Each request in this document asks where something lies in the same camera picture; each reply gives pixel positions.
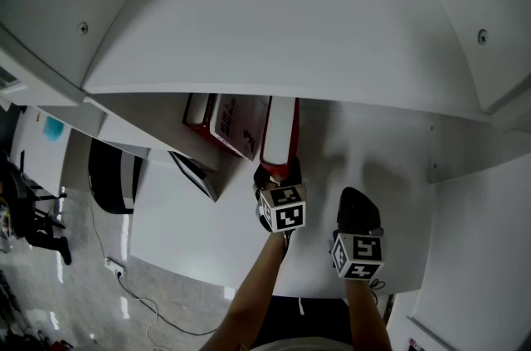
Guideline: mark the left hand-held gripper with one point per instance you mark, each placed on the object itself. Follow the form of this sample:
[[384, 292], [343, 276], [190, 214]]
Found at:
[[286, 208]]

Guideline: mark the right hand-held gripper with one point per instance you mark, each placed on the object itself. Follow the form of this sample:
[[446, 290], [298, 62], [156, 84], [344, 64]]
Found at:
[[361, 256]]

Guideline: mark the red hardcover book gold print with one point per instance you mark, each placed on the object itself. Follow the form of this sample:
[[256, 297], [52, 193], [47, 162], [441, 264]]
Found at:
[[280, 133]]

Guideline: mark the person's right forearm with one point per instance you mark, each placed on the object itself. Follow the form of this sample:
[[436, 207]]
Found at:
[[367, 316]]

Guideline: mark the person's left forearm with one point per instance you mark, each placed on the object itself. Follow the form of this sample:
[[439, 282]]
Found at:
[[249, 295]]

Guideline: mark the white paperback book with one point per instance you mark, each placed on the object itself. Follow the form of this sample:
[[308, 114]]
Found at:
[[238, 125]]

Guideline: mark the white desk with hutch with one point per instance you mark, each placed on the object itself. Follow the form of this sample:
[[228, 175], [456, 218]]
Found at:
[[199, 233]]

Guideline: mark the dark red book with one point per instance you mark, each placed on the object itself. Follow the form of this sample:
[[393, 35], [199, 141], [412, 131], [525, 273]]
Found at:
[[199, 113]]

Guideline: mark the black framed picture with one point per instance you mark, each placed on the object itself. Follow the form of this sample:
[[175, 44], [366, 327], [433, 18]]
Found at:
[[199, 177]]

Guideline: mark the person's dark trousers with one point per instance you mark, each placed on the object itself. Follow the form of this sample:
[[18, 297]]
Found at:
[[303, 320]]

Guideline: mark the tall white cabinet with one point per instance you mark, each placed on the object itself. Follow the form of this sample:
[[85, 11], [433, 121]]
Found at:
[[477, 258]]

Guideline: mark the person's beige shirt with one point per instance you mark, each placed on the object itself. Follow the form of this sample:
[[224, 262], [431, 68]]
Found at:
[[303, 345]]

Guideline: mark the black round-backed chair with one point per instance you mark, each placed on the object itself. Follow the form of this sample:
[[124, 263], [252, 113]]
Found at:
[[108, 179]]

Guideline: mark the white power strip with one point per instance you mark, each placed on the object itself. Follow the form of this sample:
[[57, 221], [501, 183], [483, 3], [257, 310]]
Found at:
[[115, 265]]

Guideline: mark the teal fluffy object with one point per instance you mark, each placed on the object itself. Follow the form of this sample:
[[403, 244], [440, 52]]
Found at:
[[54, 128]]

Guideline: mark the black metal chair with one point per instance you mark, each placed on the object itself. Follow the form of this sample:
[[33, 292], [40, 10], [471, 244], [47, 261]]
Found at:
[[39, 196]]

